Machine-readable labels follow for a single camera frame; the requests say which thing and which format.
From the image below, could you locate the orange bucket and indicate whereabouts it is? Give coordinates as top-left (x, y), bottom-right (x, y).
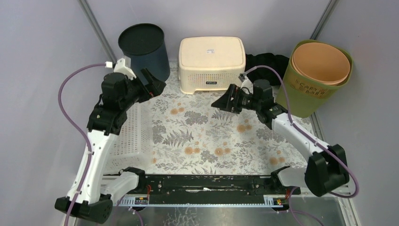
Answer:
top-left (291, 42), bottom-right (351, 86)

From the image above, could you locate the cream perforated plastic basket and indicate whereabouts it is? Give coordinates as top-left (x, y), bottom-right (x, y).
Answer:
top-left (178, 36), bottom-right (246, 94)

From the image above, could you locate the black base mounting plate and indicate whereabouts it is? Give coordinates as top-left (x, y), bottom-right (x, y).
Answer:
top-left (124, 175), bottom-right (301, 200)

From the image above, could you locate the dark blue cylindrical bin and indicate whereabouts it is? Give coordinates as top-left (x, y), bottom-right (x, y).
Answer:
top-left (118, 23), bottom-right (170, 85)

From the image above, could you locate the green ribbed waste bin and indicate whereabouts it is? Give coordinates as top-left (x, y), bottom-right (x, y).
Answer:
top-left (276, 40), bottom-right (353, 118)

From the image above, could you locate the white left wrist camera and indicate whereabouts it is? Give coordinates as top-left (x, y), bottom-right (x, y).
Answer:
top-left (105, 56), bottom-right (137, 80)

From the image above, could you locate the black cloth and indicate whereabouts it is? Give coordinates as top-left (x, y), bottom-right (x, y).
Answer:
top-left (244, 53), bottom-right (290, 88)

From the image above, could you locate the white perforated basket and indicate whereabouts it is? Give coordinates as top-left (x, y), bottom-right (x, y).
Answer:
top-left (104, 103), bottom-right (153, 175)

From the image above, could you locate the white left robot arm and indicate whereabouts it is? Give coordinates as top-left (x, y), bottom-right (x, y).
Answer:
top-left (55, 68), bottom-right (166, 225)

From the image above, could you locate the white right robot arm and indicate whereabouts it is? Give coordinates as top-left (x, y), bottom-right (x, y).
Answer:
top-left (212, 80), bottom-right (350, 197)

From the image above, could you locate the floral patterned table mat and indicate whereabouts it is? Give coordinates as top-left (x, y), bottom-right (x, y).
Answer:
top-left (144, 62), bottom-right (306, 175)

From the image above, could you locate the slotted aluminium cable rail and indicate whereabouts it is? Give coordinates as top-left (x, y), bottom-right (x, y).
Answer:
top-left (119, 194), bottom-right (288, 208)

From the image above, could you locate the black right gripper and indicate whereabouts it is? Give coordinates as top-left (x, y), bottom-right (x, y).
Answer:
top-left (211, 84), bottom-right (260, 115)

